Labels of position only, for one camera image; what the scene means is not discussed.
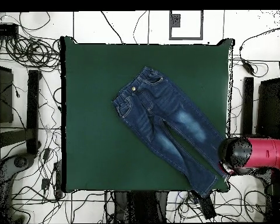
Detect blue denim jeans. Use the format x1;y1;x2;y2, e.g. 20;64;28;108
111;66;229;198

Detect black flat box device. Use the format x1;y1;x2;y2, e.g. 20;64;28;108
0;22;19;37

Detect black power strip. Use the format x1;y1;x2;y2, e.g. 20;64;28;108
53;160;64;199
198;194;217;220

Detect black metal bar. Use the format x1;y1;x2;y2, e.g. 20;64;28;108
26;69;42;156
241;76;254;135

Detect black case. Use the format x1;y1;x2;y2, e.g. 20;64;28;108
0;65;15;124
255;78;280;139

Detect black power adapter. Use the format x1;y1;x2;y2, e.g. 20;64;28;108
241;58;256;74

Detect dark green table cloth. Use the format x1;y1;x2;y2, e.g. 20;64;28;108
60;36;235;193

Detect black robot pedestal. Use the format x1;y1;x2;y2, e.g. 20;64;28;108
113;191;169;223

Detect grey square frame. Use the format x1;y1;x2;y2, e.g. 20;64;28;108
169;10;204;41

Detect coiled black cable bundle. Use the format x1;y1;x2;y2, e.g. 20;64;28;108
4;34;61;71

